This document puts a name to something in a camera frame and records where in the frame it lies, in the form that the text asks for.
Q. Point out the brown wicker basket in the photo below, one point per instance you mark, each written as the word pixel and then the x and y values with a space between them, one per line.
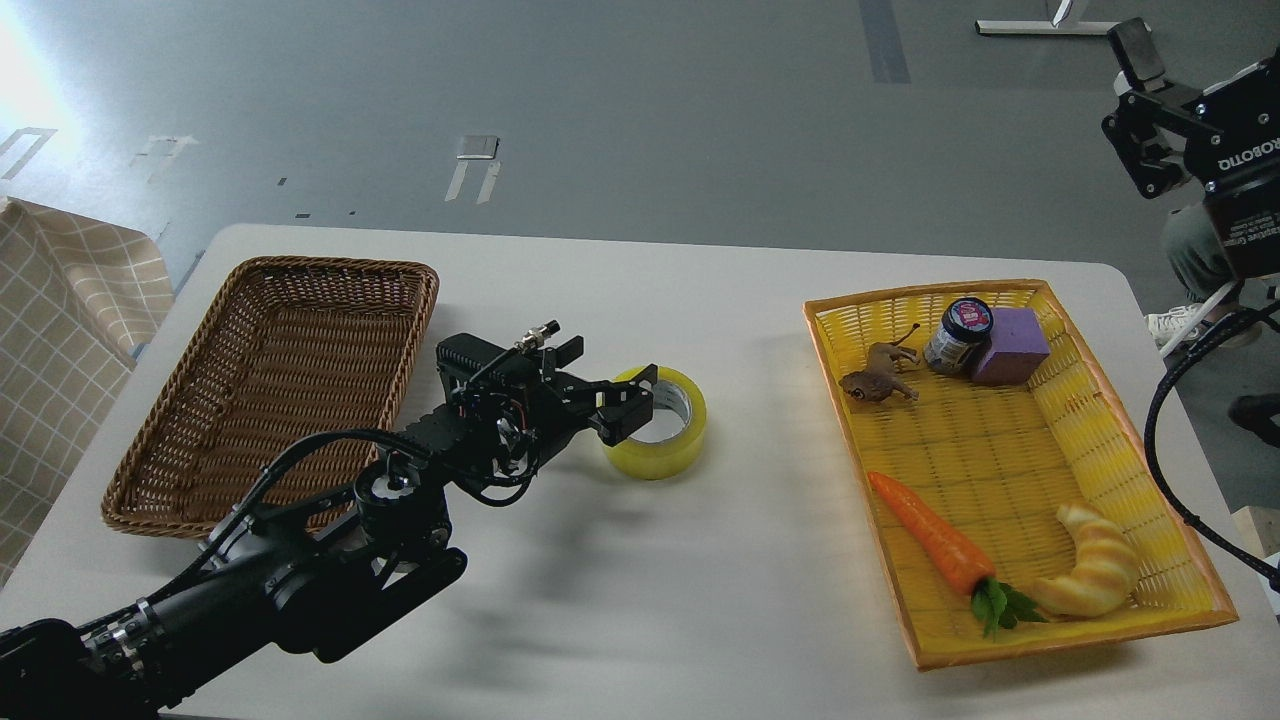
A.
pixel 291 346

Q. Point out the person leg and shoe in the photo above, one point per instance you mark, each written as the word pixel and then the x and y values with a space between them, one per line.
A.
pixel 1196 259

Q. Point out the grey floor plate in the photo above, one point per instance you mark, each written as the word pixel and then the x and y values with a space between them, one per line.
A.
pixel 478 148

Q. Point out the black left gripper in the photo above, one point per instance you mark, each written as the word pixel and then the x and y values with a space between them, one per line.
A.
pixel 559 405

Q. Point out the yellow tape roll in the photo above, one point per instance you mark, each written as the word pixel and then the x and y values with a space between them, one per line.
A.
pixel 682 417

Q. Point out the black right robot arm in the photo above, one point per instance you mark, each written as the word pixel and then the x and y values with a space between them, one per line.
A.
pixel 1245 330

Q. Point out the white chair leg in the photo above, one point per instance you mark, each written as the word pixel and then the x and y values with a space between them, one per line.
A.
pixel 1194 317

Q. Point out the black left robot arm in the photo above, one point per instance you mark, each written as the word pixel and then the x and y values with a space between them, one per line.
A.
pixel 341 536

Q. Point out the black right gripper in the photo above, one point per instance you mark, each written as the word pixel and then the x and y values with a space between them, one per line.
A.
pixel 1225 138

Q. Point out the purple foam block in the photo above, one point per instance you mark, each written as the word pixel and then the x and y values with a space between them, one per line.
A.
pixel 1015 349

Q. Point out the white stand base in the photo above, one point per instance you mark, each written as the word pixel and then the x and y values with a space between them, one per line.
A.
pixel 1063 18

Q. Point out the brown toy lion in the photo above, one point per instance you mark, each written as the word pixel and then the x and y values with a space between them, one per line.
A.
pixel 881 378

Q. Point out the toy croissant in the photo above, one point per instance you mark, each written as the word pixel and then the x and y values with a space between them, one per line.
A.
pixel 1105 570

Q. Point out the yellow plastic basket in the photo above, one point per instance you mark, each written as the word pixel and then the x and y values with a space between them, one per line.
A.
pixel 996 462

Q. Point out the small dark jar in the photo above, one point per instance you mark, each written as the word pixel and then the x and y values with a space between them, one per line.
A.
pixel 964 326

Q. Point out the beige checkered cloth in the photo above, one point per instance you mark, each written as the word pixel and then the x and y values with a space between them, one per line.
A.
pixel 79 299

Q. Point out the orange toy carrot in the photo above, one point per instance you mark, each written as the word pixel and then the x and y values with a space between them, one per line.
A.
pixel 966 568

